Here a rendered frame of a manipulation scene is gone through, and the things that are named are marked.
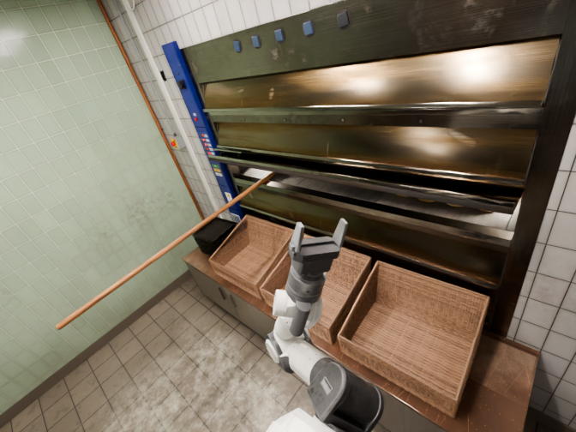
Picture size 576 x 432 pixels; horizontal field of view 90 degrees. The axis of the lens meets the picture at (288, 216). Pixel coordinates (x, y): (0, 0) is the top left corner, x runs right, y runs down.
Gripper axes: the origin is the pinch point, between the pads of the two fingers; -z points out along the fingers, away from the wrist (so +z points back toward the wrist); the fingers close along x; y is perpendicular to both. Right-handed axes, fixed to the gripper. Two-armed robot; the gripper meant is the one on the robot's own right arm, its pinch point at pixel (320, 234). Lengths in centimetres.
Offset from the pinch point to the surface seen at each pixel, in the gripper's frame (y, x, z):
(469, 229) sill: 18, -90, 21
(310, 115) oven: 90, -42, -3
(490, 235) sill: 10, -93, 19
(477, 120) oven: 25, -70, -22
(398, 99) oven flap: 49, -55, -22
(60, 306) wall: 168, 108, 188
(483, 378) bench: -19, -98, 78
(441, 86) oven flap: 37, -61, -30
